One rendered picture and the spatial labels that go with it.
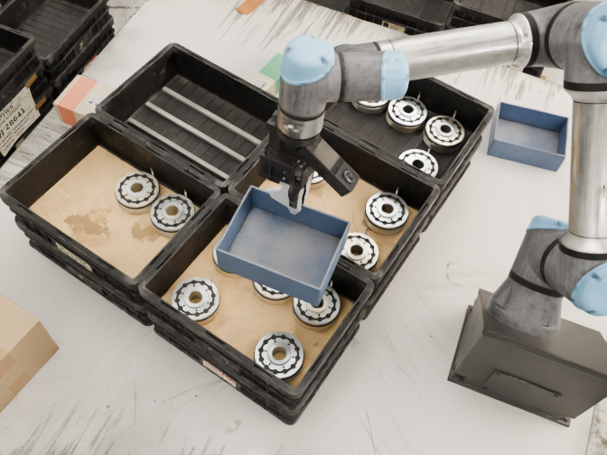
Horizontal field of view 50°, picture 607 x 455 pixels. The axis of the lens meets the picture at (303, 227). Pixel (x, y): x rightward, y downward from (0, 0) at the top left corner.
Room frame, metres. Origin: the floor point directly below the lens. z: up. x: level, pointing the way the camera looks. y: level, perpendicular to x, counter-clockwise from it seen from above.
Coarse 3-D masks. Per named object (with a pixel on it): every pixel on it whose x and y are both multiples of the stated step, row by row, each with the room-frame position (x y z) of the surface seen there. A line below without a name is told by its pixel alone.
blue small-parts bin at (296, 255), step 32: (256, 192) 0.69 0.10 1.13; (256, 224) 0.66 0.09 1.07; (288, 224) 0.66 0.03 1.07; (320, 224) 0.65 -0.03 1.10; (224, 256) 0.55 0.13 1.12; (256, 256) 0.59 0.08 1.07; (288, 256) 0.59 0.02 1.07; (320, 256) 0.60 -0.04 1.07; (288, 288) 0.52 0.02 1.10; (320, 288) 0.50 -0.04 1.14
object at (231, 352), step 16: (352, 272) 0.65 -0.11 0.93; (144, 288) 0.56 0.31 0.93; (368, 288) 0.62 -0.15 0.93; (160, 304) 0.53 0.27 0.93; (176, 320) 0.51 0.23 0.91; (192, 320) 0.51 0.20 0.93; (352, 320) 0.55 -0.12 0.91; (208, 336) 0.48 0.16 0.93; (336, 336) 0.50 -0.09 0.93; (224, 352) 0.45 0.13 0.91; (240, 352) 0.45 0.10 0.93; (320, 352) 0.47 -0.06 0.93; (256, 368) 0.42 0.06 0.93; (272, 384) 0.40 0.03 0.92; (304, 384) 0.41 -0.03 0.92
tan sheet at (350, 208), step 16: (320, 192) 0.92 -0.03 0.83; (336, 192) 0.92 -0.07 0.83; (352, 192) 0.93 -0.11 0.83; (368, 192) 0.93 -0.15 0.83; (320, 208) 0.87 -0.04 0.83; (336, 208) 0.88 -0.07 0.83; (352, 208) 0.88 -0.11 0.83; (352, 224) 0.83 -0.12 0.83; (384, 240) 0.80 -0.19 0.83; (384, 256) 0.75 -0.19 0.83
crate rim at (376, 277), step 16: (352, 144) 1.00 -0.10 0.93; (256, 160) 0.92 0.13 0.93; (384, 160) 0.96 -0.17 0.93; (240, 176) 0.87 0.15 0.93; (416, 176) 0.92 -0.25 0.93; (432, 192) 0.88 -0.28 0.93; (416, 224) 0.79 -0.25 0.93; (400, 240) 0.74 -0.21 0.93; (368, 272) 0.66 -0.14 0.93; (384, 272) 0.66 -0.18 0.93
